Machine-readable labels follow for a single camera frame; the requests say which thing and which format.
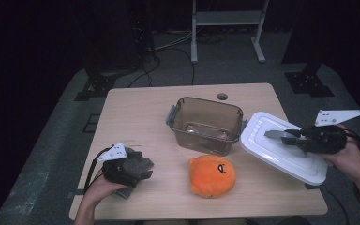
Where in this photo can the brown transparent storage box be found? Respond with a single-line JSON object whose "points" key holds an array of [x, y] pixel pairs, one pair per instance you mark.
{"points": [[206, 131]]}

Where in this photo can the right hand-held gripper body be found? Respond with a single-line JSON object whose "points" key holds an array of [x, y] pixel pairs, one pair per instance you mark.
{"points": [[323, 140]]}

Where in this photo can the black stand with flat base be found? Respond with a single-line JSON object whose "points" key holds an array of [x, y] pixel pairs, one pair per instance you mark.
{"points": [[101, 84]]}

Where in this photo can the white metal stand frame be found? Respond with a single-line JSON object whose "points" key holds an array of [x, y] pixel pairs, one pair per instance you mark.
{"points": [[228, 18]]}

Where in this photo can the black stand with square base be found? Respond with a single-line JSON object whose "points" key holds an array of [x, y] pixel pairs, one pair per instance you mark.
{"points": [[307, 82]]}

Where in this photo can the person's right hand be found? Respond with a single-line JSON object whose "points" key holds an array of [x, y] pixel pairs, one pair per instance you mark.
{"points": [[350, 159]]}

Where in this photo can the person's left hand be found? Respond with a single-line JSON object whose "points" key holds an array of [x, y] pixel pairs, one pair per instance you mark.
{"points": [[100, 192]]}

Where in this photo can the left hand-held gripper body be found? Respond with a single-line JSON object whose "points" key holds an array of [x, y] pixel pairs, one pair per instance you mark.
{"points": [[115, 173]]}

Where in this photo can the orange plush toy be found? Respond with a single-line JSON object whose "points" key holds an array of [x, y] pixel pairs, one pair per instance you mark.
{"points": [[212, 176]]}

